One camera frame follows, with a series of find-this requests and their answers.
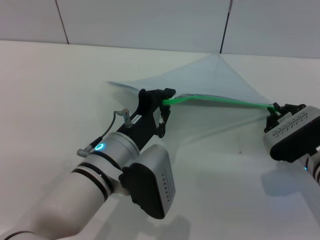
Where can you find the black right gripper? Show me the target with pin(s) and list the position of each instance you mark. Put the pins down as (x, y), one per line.
(275, 125)

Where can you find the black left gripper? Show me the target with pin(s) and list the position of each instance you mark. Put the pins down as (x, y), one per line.
(145, 125)

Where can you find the green zipper slider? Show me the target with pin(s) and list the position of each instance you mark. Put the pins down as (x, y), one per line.
(271, 109)

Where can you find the translucent green-zip document bag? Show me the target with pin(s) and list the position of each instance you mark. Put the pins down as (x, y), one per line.
(207, 80)

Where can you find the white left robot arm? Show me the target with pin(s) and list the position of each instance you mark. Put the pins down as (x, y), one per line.
(62, 200)

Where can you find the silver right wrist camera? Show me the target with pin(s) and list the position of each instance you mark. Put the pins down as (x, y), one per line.
(295, 140)

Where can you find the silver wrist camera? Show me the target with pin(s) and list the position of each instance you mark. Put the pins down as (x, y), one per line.
(295, 140)
(150, 190)

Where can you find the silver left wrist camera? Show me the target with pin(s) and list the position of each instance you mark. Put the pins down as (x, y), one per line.
(150, 190)

